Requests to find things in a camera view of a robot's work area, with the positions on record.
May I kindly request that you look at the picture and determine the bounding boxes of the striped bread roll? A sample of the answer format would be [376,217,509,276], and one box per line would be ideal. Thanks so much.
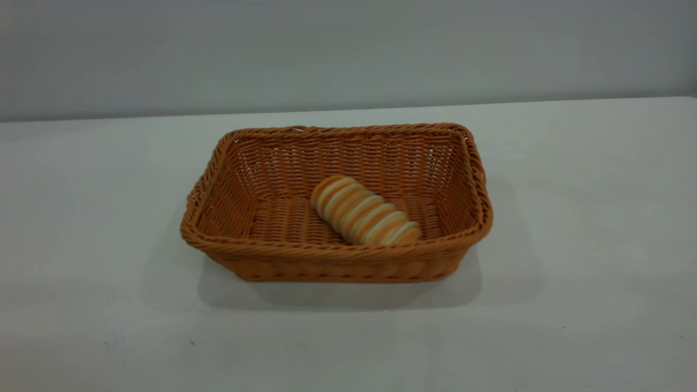
[310,175,423,246]

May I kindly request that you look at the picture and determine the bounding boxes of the orange woven wicker basket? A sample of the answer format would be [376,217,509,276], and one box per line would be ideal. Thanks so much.
[180,123,494,283]

